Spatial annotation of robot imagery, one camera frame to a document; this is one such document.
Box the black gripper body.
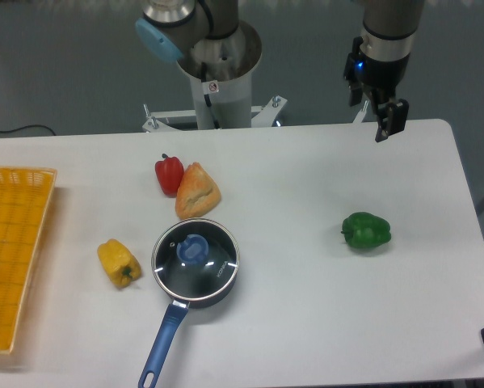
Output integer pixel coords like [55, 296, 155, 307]
[343, 36, 410, 105]

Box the glass lid with blue knob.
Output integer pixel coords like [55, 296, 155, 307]
[151, 218, 240, 308]

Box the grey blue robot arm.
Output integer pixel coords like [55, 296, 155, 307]
[135, 1, 424, 142]

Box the green bell pepper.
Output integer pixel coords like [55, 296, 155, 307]
[341, 212, 392, 249]

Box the red bell pepper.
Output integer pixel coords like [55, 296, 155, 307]
[154, 154, 184, 196]

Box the yellow bell pepper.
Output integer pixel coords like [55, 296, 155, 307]
[97, 238, 141, 289]

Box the yellow woven basket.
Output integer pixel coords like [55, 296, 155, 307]
[0, 166, 57, 354]

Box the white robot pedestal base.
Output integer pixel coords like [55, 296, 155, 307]
[137, 20, 288, 129]

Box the blue saucepan with handle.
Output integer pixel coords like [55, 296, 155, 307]
[137, 217, 242, 388]

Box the black cable on floor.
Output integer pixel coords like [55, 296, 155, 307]
[0, 124, 57, 136]

